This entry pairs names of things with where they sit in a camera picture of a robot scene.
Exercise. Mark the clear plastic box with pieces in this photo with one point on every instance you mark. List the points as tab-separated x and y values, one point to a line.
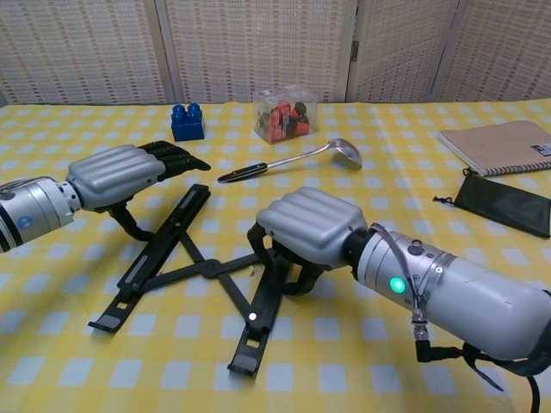
286	116

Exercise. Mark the white woven screen panel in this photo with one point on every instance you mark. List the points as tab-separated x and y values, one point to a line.
258	43
400	47
77	47
503	47

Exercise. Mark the brass screen hinge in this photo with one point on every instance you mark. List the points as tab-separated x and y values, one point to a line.
355	51

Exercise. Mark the black folding laptop stand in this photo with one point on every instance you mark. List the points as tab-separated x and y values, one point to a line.
211	269

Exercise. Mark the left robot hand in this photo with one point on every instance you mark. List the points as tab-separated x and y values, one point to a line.
112	174

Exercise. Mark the yellow checkered tablecloth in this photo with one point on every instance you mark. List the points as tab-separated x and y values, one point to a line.
150	370

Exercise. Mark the blue building block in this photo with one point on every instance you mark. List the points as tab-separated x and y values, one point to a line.
188	127

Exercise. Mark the brown spiral notebook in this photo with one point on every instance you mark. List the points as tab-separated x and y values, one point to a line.
495	144

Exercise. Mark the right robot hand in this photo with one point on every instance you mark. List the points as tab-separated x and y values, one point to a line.
314	223

